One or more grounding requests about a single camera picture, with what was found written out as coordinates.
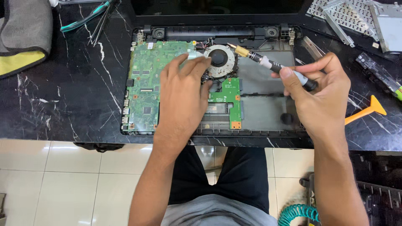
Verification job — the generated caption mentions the perforated metal keyboard plate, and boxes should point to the perforated metal keyboard plate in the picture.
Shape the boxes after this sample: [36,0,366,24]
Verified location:
[306,0,379,42]

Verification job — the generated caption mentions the silver metal bracket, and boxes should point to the silver metal bracket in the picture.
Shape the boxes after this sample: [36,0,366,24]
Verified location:
[322,3,356,48]

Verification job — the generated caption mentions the person's right hand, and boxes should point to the person's right hand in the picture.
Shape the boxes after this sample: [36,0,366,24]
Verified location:
[271,52,352,142]

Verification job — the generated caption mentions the black laptop base chassis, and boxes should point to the black laptop base chassis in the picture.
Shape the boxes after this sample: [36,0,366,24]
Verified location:
[121,24,315,139]

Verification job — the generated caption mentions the thin black tweezers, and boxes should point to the thin black tweezers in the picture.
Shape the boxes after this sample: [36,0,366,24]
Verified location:
[89,5,111,47]

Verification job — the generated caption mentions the black grey precision screwdriver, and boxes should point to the black grey precision screwdriver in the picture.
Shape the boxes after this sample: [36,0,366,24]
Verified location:
[226,43,318,92]

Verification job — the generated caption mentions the person's left hand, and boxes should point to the person's left hand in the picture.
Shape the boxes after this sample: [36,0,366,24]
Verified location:
[153,53,215,139]

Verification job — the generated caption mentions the teal coiled hose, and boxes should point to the teal coiled hose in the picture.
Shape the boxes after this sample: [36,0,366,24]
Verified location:
[278,204,321,226]

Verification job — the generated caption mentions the silver optical drive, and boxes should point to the silver optical drive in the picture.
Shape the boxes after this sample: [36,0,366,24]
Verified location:
[369,1,402,54]

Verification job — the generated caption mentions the black plastic crate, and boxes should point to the black plastic crate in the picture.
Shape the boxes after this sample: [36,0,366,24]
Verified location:
[349,151,402,226]

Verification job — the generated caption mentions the thin silver metal strip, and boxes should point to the thin silver metal strip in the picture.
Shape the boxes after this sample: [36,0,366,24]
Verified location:
[301,36,326,61]

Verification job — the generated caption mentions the black strip with green end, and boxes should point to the black strip with green end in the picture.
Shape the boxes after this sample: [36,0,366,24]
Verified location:
[356,52,402,101]

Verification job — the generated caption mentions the person's black shorts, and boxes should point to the person's black shorts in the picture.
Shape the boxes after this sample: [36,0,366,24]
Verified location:
[168,146,271,214]

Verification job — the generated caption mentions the round laptop cooling fan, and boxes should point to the round laptop cooling fan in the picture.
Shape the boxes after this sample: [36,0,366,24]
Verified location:
[201,44,238,83]

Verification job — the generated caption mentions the grey and yellow cloth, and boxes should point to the grey and yellow cloth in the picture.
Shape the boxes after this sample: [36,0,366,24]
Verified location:
[0,0,53,79]

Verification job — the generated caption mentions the black laptop screen lid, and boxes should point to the black laptop screen lid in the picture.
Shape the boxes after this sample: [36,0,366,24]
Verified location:
[130,0,308,27]

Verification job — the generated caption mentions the orange plastic pry tool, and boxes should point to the orange plastic pry tool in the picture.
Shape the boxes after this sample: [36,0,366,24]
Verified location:
[344,95,387,126]

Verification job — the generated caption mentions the green laptop motherboard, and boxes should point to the green laptop motherboard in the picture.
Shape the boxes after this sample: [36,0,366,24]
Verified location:
[121,41,242,132]

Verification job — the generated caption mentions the person's grey shirt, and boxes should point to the person's grey shirt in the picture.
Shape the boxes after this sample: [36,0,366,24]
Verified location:
[160,194,279,226]

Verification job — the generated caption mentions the teal cable bundle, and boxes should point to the teal cable bundle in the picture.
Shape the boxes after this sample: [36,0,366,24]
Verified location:
[60,0,114,33]

